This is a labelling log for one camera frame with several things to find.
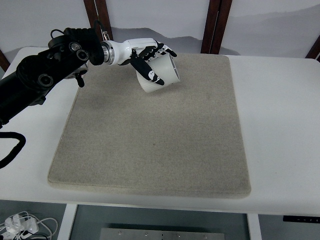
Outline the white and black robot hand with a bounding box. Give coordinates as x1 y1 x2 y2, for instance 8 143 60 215
101 38 177 86

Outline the white ribbed paper cup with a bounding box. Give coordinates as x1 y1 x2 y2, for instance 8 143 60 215
136 54 180 93

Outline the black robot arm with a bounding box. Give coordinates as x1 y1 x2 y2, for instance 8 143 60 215
0 20 105 126

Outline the grey felt mat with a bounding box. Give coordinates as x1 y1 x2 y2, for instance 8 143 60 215
47 53 251 198

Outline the black table control panel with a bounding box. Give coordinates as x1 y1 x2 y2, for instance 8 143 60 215
282 215 320 224

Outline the left brown wooden screen post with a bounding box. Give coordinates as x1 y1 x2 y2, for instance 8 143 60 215
83 0 114 41

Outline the brown wooden screen post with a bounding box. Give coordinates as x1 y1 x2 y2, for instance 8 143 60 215
83 0 114 41
200 0 233 55
305 35 320 62

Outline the middle brown wooden screen post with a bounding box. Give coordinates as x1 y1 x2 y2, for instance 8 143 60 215
200 0 233 55

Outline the far left brown wooden post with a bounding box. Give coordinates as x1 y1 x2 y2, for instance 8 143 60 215
0 50 10 72

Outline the black sleeved cable loop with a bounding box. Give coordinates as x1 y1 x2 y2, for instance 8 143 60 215
0 130 27 169

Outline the right brown wooden screen post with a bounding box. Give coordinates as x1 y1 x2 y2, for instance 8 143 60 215
305 35 320 62

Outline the grey metal base plate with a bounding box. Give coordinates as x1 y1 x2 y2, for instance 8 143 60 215
99 228 225 240

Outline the white charger with cables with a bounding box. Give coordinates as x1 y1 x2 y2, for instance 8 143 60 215
0 211 59 240

